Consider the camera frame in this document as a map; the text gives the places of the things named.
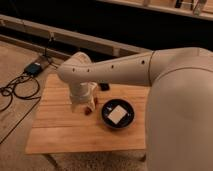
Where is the wooden slatted table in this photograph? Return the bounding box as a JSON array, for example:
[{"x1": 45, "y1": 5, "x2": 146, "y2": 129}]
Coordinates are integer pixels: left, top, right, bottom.
[{"x1": 26, "y1": 74, "x2": 149, "y2": 154}]

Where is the black power adapter box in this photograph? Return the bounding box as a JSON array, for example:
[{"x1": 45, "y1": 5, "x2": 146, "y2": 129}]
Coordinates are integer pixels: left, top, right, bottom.
[{"x1": 24, "y1": 63, "x2": 43, "y2": 76}]

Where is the black round bowl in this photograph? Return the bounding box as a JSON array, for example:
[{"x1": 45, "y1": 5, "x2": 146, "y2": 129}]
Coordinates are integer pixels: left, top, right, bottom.
[{"x1": 101, "y1": 99, "x2": 135, "y2": 129}]

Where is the white square card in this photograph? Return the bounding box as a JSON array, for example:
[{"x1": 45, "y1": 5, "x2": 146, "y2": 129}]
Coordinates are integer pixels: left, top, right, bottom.
[{"x1": 108, "y1": 105, "x2": 127, "y2": 124}]

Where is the small black object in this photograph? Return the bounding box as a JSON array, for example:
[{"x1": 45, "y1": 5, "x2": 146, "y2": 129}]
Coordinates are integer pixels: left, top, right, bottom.
[{"x1": 99, "y1": 83, "x2": 110, "y2": 91}]

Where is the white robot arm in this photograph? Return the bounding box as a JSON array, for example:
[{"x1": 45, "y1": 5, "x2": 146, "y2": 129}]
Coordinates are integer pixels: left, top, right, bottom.
[{"x1": 58, "y1": 47, "x2": 213, "y2": 171}]

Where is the small brown red object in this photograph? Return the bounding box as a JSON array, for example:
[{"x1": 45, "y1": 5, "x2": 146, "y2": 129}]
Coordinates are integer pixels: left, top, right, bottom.
[{"x1": 84, "y1": 107, "x2": 92, "y2": 115}]

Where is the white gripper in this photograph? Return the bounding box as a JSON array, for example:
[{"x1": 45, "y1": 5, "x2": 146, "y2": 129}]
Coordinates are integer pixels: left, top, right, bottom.
[{"x1": 69, "y1": 82, "x2": 97, "y2": 111}]

